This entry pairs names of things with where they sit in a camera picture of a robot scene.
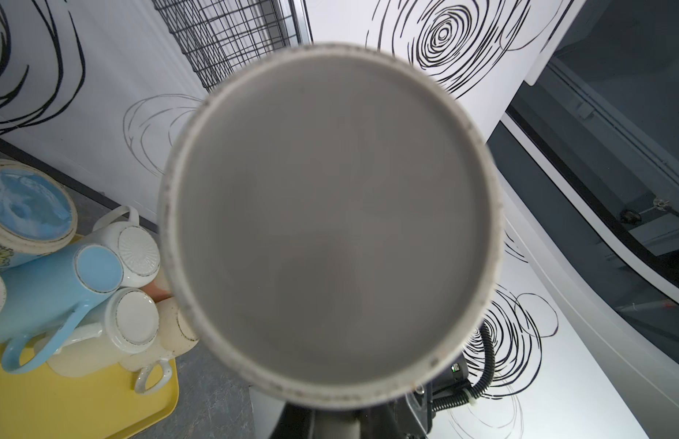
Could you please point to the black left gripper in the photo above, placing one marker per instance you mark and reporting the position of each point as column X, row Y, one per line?
column 410, row 416

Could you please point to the cream mug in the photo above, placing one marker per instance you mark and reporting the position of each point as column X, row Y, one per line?
column 125, row 324

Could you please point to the white ribbed mug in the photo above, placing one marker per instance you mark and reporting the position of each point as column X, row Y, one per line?
column 120, row 231

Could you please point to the blue butterfly mug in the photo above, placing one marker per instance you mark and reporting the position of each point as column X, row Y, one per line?
column 37, row 216

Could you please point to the small grey mug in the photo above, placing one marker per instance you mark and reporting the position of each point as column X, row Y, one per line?
column 331, row 225

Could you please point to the light blue mug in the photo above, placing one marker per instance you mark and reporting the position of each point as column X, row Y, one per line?
column 48, row 298

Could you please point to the black wire basket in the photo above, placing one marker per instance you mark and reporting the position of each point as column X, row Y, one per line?
column 220, row 37

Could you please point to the speckled white mug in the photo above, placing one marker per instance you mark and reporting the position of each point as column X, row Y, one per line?
column 174, row 338

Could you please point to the orange mug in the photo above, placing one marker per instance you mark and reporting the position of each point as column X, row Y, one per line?
column 158, row 289

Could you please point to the yellow plastic tray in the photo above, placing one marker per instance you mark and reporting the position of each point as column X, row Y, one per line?
column 43, row 404

